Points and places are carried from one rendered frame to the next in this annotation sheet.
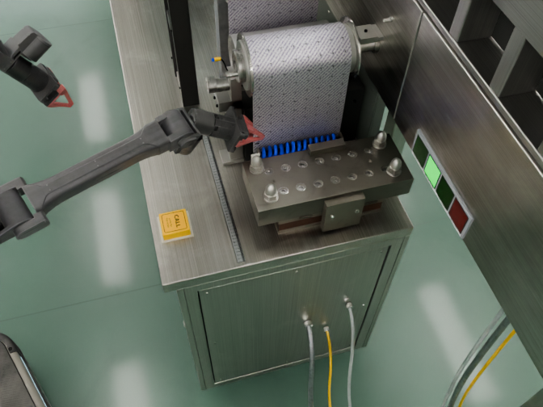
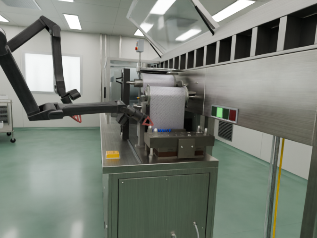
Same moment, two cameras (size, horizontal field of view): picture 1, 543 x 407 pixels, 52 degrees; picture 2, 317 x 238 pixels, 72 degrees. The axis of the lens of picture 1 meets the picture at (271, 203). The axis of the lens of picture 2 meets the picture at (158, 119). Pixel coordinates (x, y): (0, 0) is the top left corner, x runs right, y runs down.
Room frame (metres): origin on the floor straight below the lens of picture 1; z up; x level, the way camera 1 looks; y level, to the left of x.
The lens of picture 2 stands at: (-0.42, -0.05, 1.30)
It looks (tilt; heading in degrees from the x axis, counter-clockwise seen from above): 8 degrees down; 2
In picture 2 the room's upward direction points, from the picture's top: 2 degrees clockwise
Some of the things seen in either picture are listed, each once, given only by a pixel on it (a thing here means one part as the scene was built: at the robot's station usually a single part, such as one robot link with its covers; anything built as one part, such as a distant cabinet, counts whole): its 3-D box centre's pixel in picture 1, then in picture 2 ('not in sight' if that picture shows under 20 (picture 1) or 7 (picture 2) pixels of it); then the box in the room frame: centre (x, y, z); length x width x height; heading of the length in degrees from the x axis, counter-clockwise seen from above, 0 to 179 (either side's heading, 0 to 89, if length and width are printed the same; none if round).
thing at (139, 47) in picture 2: not in sight; (139, 46); (1.56, 0.21, 1.66); 0.07 x 0.07 x 0.10; 25
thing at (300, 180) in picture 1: (326, 178); (178, 138); (0.90, -0.14, 1.00); 0.40 x 0.16 x 0.06; 107
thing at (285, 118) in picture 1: (298, 119); (167, 119); (1.00, -0.06, 1.11); 0.23 x 0.01 x 0.18; 107
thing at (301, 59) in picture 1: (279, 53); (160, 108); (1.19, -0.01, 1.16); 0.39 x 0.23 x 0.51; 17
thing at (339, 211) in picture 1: (343, 213); (186, 148); (0.82, -0.18, 0.96); 0.10 x 0.03 x 0.11; 107
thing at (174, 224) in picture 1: (174, 224); (112, 154); (0.80, 0.25, 0.91); 0.07 x 0.07 x 0.02; 17
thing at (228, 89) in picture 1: (228, 119); (139, 124); (1.05, 0.12, 1.05); 0.06 x 0.05 x 0.31; 107
